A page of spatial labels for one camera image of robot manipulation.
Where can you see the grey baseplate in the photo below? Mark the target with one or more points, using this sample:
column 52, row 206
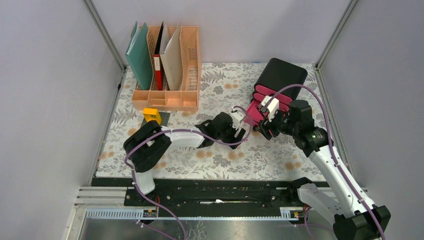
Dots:
column 165, row 119

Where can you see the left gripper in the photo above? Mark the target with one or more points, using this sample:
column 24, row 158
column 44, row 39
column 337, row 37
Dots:
column 239, row 136

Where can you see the yellow block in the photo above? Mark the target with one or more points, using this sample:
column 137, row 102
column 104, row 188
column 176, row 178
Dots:
column 152, row 114

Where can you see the beige kraft notebook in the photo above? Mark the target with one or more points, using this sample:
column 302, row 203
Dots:
column 171, row 57

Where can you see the teal folder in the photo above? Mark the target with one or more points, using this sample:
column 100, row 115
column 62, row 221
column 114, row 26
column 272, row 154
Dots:
column 138, row 56

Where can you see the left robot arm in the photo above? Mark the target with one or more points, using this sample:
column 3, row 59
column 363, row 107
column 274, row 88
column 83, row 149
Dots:
column 147, row 145

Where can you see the red binder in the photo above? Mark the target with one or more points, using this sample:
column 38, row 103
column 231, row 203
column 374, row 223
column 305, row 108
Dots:
column 157, row 60

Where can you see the floral table mat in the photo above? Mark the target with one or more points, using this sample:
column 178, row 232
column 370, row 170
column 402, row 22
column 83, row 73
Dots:
column 223, row 85

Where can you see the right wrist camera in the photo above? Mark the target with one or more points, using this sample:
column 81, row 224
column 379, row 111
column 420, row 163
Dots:
column 268, row 107

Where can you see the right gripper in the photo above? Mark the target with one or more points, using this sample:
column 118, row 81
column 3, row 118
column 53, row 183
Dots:
column 264, row 125

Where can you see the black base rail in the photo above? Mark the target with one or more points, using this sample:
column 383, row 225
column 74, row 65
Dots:
column 209, row 198

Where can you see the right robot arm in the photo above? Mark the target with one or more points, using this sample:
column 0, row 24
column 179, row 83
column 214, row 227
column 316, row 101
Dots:
column 352, row 213

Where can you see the black pink drawer box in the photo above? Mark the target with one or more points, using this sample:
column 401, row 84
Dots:
column 276, row 75

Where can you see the orange plastic file organizer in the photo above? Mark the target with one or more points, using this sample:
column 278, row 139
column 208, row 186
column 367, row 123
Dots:
column 187, row 97

